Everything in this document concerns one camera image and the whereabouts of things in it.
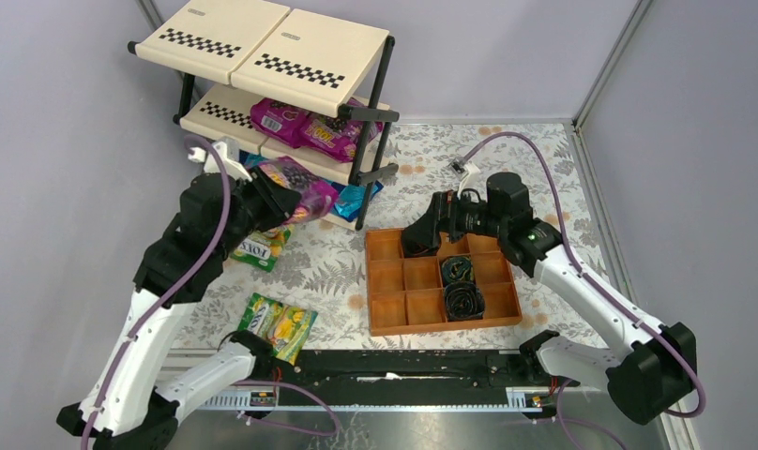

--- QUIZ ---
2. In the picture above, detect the green fox's candy bag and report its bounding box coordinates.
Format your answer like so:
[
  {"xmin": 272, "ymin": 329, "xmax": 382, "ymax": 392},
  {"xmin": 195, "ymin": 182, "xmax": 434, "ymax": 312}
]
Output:
[
  {"xmin": 231, "ymin": 225, "xmax": 296, "ymax": 273},
  {"xmin": 238, "ymin": 292, "xmax": 318, "ymax": 365}
]

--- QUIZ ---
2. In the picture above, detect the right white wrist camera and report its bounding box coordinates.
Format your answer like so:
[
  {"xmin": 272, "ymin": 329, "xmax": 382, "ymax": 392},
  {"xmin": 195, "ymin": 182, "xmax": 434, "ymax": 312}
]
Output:
[{"xmin": 447, "ymin": 157, "xmax": 480, "ymax": 199}]

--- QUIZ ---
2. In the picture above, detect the purple candy bag on shelf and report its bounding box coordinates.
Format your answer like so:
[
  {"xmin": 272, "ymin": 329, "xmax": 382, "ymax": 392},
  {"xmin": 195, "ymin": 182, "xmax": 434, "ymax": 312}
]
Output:
[{"xmin": 298, "ymin": 112, "xmax": 365, "ymax": 162}]

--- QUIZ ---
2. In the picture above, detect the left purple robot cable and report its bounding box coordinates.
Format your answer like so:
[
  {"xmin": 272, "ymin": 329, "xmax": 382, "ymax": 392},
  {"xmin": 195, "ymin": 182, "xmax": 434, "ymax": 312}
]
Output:
[{"xmin": 80, "ymin": 135, "xmax": 343, "ymax": 450}]

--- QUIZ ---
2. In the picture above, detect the large black rolled sock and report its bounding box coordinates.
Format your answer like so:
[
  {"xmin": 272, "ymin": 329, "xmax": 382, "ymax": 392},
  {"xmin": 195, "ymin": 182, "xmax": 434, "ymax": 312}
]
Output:
[{"xmin": 444, "ymin": 281, "xmax": 486, "ymax": 322}]

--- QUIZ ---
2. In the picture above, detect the black orange rolled sock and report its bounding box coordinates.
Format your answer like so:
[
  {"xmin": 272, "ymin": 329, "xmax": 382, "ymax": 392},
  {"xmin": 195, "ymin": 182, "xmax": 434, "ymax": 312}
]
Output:
[{"xmin": 401, "ymin": 232, "xmax": 442, "ymax": 258}]

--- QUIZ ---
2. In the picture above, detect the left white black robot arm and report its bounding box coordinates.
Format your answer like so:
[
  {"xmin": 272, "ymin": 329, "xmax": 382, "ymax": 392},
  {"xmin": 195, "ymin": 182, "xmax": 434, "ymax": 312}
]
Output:
[{"xmin": 56, "ymin": 169, "xmax": 301, "ymax": 449}]

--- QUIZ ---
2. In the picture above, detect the cream three-tier shelf rack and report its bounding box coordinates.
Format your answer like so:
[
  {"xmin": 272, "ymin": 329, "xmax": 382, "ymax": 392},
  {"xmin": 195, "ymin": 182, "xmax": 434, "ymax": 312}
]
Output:
[{"xmin": 127, "ymin": 0, "xmax": 400, "ymax": 233}]

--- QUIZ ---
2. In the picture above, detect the orange wooden divider tray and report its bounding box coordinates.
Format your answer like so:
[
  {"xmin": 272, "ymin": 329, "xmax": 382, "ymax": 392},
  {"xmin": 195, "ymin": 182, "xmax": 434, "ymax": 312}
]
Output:
[{"xmin": 365, "ymin": 229, "xmax": 523, "ymax": 337}]

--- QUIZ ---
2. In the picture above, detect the blue candy bag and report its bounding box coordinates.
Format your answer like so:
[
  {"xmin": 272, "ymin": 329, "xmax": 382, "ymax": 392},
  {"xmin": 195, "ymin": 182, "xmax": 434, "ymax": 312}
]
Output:
[
  {"xmin": 240, "ymin": 153, "xmax": 267, "ymax": 170},
  {"xmin": 329, "ymin": 181, "xmax": 366, "ymax": 222}
]

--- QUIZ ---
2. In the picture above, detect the dark green rolled sock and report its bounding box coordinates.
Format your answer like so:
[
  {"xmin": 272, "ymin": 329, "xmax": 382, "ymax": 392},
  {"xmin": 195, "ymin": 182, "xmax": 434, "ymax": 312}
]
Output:
[{"xmin": 440, "ymin": 255, "xmax": 476, "ymax": 286}]

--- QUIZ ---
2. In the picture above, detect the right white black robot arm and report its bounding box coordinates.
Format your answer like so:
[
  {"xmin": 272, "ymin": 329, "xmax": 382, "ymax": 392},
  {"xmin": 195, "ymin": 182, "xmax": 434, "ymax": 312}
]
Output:
[{"xmin": 401, "ymin": 172, "xmax": 705, "ymax": 425}]

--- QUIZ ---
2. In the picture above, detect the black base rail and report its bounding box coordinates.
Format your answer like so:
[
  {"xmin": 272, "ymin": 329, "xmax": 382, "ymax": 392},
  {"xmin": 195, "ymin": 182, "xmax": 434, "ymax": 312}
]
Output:
[{"xmin": 250, "ymin": 350, "xmax": 556, "ymax": 408}]

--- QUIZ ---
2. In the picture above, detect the purple candy bag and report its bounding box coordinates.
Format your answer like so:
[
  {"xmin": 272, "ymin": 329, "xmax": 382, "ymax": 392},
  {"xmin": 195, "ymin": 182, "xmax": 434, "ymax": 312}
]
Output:
[
  {"xmin": 257, "ymin": 157, "xmax": 340, "ymax": 224},
  {"xmin": 298, "ymin": 112, "xmax": 365, "ymax": 162}
]

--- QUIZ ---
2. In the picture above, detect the blue candy bag on shelf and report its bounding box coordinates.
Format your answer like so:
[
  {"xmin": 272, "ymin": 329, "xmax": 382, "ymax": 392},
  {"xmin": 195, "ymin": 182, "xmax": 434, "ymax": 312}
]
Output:
[{"xmin": 329, "ymin": 181, "xmax": 366, "ymax": 222}]

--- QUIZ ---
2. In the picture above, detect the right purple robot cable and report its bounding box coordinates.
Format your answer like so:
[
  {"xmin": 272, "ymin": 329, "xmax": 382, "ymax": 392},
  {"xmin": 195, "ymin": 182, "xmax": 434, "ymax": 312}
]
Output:
[{"xmin": 462, "ymin": 130, "xmax": 707, "ymax": 450}]

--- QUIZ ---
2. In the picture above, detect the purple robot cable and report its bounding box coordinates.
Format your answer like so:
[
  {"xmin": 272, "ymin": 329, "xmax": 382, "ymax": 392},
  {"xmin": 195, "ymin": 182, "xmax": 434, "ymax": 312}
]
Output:
[
  {"xmin": 462, "ymin": 130, "xmax": 707, "ymax": 450},
  {"xmin": 80, "ymin": 135, "xmax": 343, "ymax": 450}
]

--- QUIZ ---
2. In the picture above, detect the floral patterned tablecloth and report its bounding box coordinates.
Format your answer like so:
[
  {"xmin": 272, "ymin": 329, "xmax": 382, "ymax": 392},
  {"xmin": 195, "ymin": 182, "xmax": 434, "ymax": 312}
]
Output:
[{"xmin": 174, "ymin": 124, "xmax": 606, "ymax": 350}]

